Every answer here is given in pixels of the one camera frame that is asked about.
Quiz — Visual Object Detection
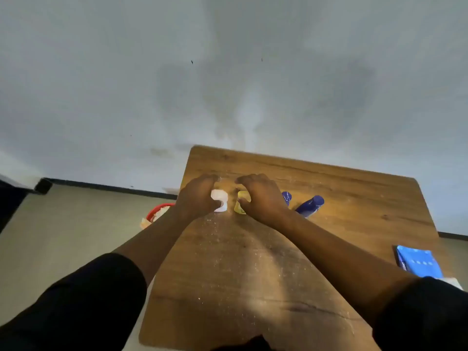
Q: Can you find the person's left hand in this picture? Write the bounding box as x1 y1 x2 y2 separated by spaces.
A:
175 174 222 220

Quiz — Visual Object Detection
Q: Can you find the person's right hand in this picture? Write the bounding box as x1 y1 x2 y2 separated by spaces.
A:
234 173 292 228

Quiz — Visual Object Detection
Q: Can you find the white bottle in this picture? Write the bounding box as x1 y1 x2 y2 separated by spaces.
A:
211 189 228 213

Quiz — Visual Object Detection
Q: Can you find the yellow bottle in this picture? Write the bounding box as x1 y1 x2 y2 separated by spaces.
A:
234 191 252 215

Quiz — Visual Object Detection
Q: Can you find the blue wet wipes pack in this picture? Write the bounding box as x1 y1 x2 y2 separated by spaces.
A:
394 245 444 279

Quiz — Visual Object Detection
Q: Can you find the person's left forearm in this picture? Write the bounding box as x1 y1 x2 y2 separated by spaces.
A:
113 206 185 286

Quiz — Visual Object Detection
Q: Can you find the person's right forearm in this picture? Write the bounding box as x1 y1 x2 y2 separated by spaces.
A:
276 210 421 326

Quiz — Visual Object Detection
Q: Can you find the person's black clothing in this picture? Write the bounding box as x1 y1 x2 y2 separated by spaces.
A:
0 253 468 351

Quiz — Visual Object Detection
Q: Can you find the red bowl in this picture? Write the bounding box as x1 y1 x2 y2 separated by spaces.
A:
146 203 176 223

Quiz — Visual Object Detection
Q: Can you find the wooden table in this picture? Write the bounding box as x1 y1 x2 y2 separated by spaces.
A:
138 145 454 351

